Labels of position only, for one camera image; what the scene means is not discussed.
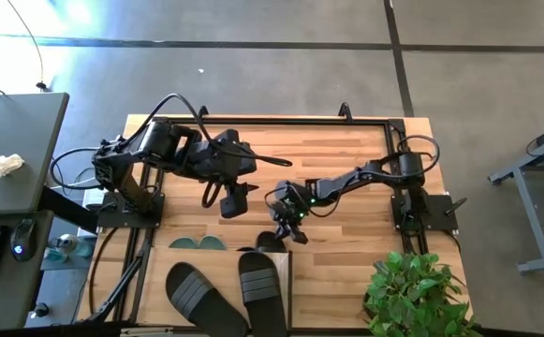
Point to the green leafy plant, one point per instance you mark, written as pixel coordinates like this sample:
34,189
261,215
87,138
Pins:
412,295

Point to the grey desk top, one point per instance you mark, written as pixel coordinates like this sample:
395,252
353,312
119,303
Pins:
19,140
0,299

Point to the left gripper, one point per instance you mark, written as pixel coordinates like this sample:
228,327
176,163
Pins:
227,159

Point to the black aluminium table frame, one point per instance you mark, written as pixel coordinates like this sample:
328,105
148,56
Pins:
299,121

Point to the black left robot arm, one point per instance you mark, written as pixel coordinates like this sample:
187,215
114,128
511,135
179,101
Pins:
159,145

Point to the clear green bottle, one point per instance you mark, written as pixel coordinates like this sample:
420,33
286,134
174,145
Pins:
68,245

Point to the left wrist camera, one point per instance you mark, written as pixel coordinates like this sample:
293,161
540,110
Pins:
234,206

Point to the crumpled white tissue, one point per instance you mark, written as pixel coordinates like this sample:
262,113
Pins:
4,166

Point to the small black knob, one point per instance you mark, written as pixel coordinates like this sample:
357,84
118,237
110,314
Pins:
40,310

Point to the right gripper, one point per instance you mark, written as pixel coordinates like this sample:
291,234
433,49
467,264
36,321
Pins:
290,201

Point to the black computer mouse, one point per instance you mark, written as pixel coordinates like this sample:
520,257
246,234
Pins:
22,238

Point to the black frame hook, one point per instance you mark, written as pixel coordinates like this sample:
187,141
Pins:
202,111
345,110

